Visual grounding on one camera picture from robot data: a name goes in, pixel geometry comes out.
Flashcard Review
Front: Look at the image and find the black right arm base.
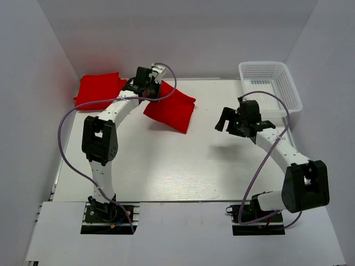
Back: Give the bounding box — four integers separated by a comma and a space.
225, 204, 285, 237

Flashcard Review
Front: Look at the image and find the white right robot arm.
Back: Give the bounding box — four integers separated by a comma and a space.
215, 100, 330, 224

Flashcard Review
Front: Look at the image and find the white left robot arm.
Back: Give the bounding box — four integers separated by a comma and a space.
82, 65, 166, 221

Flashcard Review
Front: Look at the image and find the folded red t shirt stack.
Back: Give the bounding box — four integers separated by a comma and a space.
74, 72, 127, 106

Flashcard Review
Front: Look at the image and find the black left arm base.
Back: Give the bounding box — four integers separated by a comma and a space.
80, 203, 134, 236

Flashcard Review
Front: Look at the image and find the white plastic basket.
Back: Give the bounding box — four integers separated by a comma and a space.
239, 61, 303, 119

